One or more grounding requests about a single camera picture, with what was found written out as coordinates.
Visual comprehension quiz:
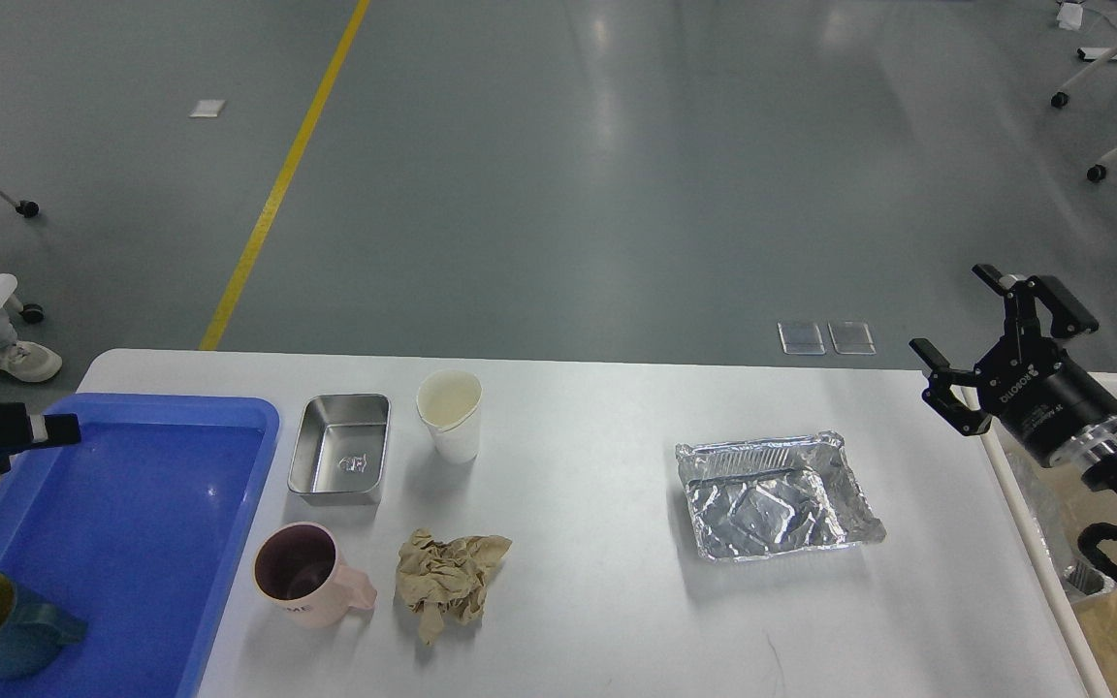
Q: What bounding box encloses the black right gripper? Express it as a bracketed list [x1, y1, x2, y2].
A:
[910, 264, 1117, 467]

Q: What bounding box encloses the stainless steel rectangular container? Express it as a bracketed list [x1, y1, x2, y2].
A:
[288, 394, 391, 505]

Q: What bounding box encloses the pink ceramic mug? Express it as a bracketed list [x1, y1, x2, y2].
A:
[251, 522, 378, 630]

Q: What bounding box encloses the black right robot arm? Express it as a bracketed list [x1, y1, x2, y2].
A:
[910, 264, 1117, 584]

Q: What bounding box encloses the right clear floor plate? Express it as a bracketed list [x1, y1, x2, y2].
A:
[825, 321, 877, 355]

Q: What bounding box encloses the clear floor plate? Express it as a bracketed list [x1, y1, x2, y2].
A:
[825, 321, 877, 355]
[777, 322, 825, 355]

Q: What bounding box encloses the left clear floor plate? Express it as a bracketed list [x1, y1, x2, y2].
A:
[777, 322, 825, 355]

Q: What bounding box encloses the aluminium foil tray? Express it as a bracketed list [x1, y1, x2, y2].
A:
[674, 431, 887, 564]

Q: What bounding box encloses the white paper cup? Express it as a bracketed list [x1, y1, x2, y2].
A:
[416, 369, 483, 463]

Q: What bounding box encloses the crumpled brown paper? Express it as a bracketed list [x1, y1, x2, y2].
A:
[395, 527, 513, 647]

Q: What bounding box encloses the white paper on floor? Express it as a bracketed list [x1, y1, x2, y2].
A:
[189, 99, 227, 119]

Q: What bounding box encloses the blue plastic tray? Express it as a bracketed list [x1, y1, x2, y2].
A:
[0, 393, 280, 697]

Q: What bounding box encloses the white sneaker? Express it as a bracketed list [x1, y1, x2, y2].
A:
[0, 340, 63, 384]

